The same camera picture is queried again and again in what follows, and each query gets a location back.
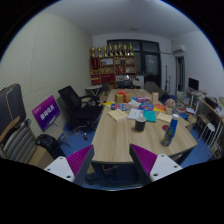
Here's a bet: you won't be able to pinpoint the teal book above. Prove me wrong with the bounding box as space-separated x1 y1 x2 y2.
143 110 157 123

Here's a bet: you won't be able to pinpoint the black office chair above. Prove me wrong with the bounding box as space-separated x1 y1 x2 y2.
57 85 104 133

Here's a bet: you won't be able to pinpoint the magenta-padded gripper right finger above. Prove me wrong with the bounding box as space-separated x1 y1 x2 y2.
129 143 184 186

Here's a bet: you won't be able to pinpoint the orange booklet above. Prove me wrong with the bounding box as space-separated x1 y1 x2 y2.
153 103 167 113

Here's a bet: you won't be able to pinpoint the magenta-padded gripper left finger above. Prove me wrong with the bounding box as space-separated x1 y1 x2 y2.
43 144 95 187

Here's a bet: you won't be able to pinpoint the black computer monitor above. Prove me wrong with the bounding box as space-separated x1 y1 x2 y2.
188 77 200 92

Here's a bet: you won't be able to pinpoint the yellow gift box red ribbon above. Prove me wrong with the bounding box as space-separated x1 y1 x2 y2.
114 89 133 104

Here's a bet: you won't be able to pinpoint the wooden shelf unit with trophies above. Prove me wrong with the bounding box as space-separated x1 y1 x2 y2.
88 42 138 86

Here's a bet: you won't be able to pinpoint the long side desk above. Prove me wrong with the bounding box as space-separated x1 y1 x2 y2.
186 89 224 148

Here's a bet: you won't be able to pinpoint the black framed glass door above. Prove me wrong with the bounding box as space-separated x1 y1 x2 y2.
106 39 161 88

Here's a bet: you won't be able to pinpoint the purple sign board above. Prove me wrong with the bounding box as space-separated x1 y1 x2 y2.
31 95 61 133

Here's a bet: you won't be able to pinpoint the blue and red magazine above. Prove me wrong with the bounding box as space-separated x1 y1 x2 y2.
110 103 133 112
138 102 155 112

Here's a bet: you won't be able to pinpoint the white air conditioner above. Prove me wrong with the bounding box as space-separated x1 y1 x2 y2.
172 44 186 53

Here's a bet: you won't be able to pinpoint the pink box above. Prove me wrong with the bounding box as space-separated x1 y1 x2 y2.
135 96 151 103

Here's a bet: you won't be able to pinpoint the black bag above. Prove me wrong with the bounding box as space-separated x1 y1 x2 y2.
35 133 67 160

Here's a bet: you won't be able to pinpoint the white round stool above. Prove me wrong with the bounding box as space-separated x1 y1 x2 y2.
199 122 216 144

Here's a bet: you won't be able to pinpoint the pale yellow book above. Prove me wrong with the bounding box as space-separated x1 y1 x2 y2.
107 108 129 122

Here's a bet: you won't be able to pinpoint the small beige card stand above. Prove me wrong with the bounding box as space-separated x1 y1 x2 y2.
151 92 160 104

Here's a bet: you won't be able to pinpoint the brown wooden stool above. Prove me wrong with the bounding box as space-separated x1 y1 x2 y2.
196 113 209 128

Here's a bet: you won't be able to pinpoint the stack of books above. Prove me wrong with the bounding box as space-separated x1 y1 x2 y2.
176 91 191 108

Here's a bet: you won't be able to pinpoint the white printed booklet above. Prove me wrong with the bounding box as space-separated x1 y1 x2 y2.
127 108 144 120

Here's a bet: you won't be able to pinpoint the grey-brown chair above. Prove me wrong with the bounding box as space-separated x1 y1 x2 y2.
144 80 164 96

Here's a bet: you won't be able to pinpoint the blue drink bottle white cap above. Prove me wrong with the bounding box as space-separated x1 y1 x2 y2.
161 113 180 147

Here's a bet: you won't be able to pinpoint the small round side table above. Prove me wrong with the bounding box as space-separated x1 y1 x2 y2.
84 84 103 98

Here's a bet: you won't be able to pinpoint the pink flowers in white pot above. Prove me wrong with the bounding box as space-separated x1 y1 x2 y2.
165 98 177 116

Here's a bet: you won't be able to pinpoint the beige flat book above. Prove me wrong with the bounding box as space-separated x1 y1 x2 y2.
156 112 173 123

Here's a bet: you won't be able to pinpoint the dark chair with striped cushion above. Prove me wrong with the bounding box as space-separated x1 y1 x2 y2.
0 83 38 164

